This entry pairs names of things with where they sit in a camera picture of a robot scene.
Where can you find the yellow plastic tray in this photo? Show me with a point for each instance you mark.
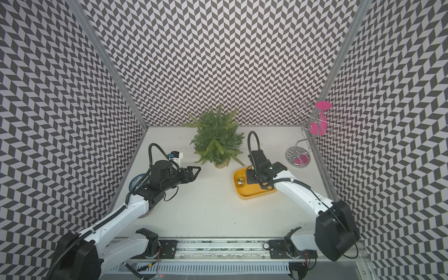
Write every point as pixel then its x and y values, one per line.
pixel 248 191

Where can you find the left aluminium corner post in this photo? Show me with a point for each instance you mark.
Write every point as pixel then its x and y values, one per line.
pixel 98 46

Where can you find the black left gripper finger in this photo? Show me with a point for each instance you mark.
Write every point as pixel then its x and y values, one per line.
pixel 194 174
pixel 192 167

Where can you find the gold shiny ball ornament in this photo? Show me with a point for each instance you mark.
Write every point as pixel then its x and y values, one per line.
pixel 240 181

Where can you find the right aluminium corner post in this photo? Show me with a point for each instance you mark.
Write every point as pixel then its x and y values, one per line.
pixel 353 30

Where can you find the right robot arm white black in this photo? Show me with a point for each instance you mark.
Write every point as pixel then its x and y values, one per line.
pixel 333 230

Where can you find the pink patterned small plate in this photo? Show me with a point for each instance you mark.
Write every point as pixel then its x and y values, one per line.
pixel 147 213

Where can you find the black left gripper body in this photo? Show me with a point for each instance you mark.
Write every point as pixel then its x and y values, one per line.
pixel 181 177

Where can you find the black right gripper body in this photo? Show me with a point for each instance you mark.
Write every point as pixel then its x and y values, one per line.
pixel 255 174

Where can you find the pink plastic wine glass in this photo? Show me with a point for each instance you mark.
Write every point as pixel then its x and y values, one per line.
pixel 320 126

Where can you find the aluminium corner post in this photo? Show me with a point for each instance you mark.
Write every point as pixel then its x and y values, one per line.
pixel 98 46
pixel 353 30

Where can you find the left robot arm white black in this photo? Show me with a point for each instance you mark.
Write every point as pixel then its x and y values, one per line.
pixel 89 254

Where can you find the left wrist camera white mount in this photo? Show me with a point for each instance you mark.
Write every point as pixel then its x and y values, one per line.
pixel 176 156

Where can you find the small green christmas tree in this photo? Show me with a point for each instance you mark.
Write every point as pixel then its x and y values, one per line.
pixel 217 140

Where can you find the blue patterned small plate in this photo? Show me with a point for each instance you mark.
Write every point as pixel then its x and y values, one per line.
pixel 136 182

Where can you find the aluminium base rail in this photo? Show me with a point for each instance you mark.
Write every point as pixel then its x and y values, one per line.
pixel 235 256

